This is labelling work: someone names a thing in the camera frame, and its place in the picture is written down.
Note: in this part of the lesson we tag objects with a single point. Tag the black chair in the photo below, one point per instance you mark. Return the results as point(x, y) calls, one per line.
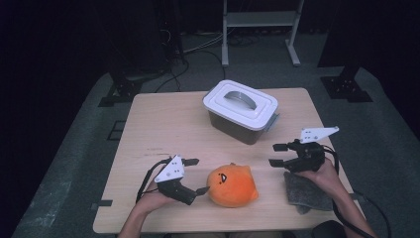
point(327, 229)

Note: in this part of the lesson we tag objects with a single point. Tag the white metal stand frame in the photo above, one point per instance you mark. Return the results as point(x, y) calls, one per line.
point(261, 19)

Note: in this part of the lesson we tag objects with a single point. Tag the white box lid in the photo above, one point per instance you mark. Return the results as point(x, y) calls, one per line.
point(241, 112)

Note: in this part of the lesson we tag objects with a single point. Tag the black tape strip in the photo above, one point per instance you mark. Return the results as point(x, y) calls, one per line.
point(358, 197)
point(102, 203)

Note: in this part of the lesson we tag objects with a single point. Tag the person's right hand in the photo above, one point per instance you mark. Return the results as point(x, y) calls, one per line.
point(327, 180)

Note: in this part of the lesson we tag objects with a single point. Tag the person's left hand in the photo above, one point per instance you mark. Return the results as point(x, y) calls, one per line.
point(152, 200)

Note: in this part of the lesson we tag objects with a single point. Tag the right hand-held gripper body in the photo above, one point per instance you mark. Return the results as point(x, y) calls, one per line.
point(308, 157)

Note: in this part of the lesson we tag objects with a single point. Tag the grey fluffy cloth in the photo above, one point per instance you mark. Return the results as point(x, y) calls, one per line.
point(305, 195)

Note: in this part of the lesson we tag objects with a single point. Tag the black equipment rack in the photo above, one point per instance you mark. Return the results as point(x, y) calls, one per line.
point(171, 33)

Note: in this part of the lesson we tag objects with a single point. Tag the orange plush toy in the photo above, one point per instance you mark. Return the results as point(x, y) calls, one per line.
point(232, 186)

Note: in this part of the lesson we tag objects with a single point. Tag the black stand base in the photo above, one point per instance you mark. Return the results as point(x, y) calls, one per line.
point(343, 87)
point(125, 89)

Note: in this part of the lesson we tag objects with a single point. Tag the clear plastic storage box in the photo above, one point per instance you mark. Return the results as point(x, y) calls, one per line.
point(234, 130)

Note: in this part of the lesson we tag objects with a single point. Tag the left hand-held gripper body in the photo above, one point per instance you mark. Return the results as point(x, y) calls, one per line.
point(170, 172)

